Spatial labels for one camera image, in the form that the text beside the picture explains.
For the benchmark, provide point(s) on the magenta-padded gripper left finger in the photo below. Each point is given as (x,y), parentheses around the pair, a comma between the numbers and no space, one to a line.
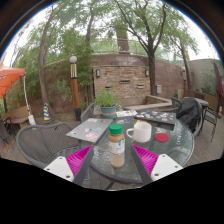
(58,166)

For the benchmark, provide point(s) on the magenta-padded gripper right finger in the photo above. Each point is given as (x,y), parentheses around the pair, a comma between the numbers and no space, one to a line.
(165,166)

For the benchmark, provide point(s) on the green-capped coffee drink bottle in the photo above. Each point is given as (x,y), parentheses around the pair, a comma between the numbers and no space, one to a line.
(116,146)

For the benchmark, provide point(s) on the white ceramic mug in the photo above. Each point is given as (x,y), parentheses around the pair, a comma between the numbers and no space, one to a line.
(142,132)

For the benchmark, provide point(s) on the silver laptop with stickers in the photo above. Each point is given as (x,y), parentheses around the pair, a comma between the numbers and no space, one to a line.
(88,130)

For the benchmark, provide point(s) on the black laptop with stickers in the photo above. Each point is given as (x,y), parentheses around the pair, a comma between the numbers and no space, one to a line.
(156,116)

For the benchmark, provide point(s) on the yellow card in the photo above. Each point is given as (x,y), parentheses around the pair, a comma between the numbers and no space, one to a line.
(137,121)

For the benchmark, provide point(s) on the blue yellow striped cone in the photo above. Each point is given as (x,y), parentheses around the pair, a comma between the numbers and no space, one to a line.
(46,114)

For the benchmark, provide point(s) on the colourful picture card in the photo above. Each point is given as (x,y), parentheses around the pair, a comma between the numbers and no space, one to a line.
(123,121)

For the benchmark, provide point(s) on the white printed booklet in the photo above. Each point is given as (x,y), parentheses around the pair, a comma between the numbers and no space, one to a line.
(126,113)

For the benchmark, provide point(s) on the black metal chair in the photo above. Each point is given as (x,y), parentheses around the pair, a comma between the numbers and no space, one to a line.
(211,116)

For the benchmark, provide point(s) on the potted green plant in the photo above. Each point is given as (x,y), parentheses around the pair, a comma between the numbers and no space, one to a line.
(107,103)

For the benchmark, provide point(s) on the leafy green tree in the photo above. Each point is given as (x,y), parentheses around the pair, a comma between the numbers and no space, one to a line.
(42,76)
(151,70)

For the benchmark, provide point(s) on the closed maroon umbrella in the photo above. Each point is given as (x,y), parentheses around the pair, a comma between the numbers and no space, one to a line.
(218,83)

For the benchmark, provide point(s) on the orange patio umbrella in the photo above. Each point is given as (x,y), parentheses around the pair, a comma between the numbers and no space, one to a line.
(10,78)

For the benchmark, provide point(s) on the grey wall box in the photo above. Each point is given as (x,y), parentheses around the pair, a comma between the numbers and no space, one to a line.
(158,88)

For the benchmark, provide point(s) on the globe-topped lamp post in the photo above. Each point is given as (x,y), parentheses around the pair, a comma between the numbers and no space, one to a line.
(75,90)

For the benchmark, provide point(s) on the black wall lamp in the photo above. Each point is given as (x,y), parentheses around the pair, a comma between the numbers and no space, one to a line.
(98,73)
(146,72)

